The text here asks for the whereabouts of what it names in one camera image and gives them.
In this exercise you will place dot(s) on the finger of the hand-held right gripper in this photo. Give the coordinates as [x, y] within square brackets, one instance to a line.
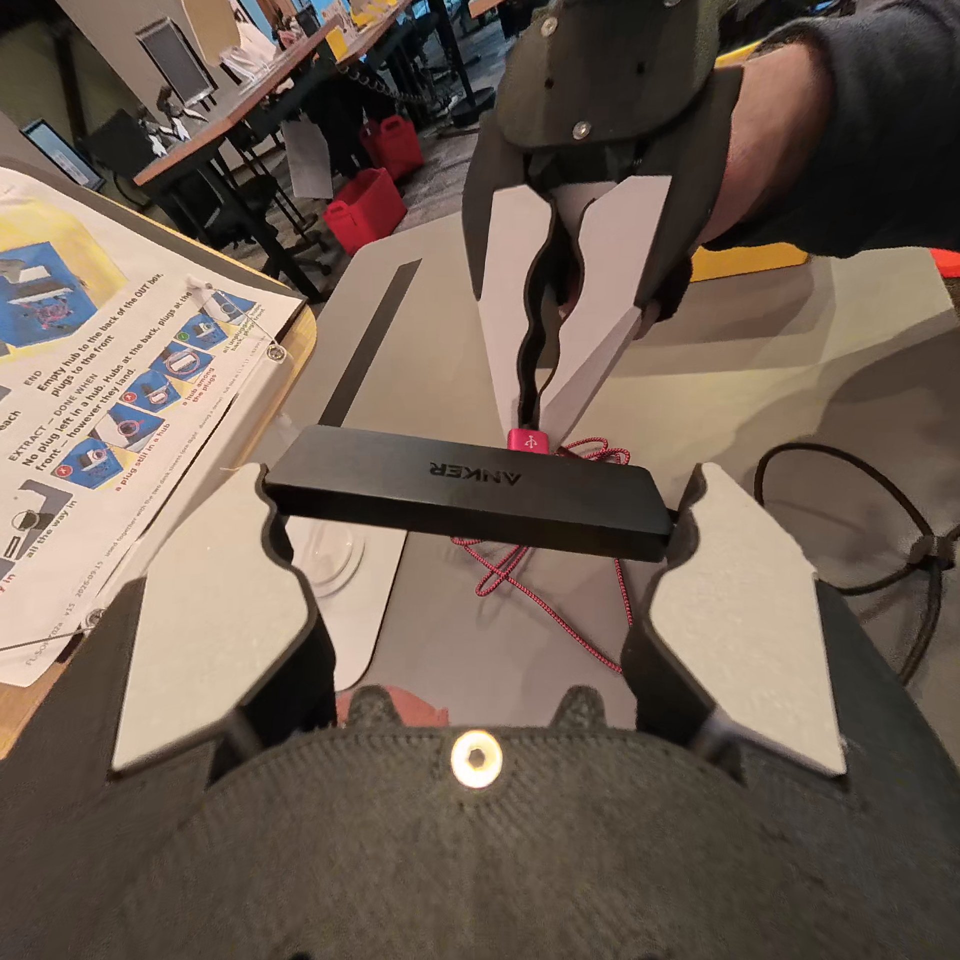
[502, 300]
[615, 255]

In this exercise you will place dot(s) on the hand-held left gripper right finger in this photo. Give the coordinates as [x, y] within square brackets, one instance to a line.
[742, 622]

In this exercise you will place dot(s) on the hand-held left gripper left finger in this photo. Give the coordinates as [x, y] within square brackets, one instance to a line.
[217, 600]

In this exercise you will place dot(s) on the person's right hand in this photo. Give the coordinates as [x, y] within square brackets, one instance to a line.
[780, 135]

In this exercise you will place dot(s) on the person's left hand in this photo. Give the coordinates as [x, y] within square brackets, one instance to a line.
[420, 709]

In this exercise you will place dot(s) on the black round stand base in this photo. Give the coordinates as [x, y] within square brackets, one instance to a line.
[472, 109]

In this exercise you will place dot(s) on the black tape strip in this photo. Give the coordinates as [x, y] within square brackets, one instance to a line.
[375, 337]

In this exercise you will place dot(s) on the red plastic bin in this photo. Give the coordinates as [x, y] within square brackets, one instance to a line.
[367, 214]
[397, 146]

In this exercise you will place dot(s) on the printed instruction sheet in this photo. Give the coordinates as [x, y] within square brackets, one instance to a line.
[112, 375]

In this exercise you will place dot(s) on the orange plastic bin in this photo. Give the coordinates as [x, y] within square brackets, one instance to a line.
[946, 262]

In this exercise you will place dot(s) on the wooden top desk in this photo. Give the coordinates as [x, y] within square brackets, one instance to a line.
[206, 131]

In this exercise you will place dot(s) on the framed display screen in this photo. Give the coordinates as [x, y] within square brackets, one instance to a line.
[176, 64]

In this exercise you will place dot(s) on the laptop screen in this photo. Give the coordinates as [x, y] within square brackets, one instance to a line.
[64, 154]

